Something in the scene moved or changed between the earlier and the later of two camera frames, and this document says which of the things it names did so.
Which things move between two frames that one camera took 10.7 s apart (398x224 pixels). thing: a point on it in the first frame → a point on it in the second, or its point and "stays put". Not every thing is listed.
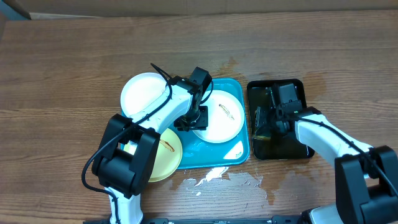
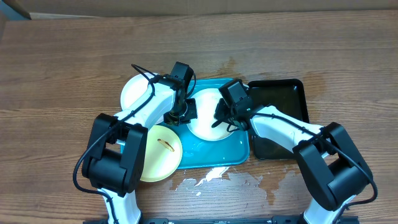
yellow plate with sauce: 168,158 stays put
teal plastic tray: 198,152 stays put
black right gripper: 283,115 → 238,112
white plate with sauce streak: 140,91 stays put
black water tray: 275,105 stays put
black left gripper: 201,124 → 169,120
